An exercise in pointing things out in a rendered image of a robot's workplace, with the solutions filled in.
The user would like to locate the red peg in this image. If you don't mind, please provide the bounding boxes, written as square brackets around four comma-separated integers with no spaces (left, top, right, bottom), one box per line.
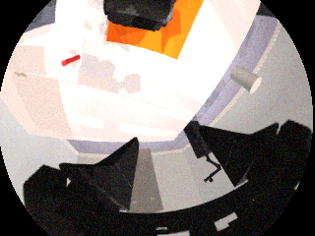
[62,55,80,67]

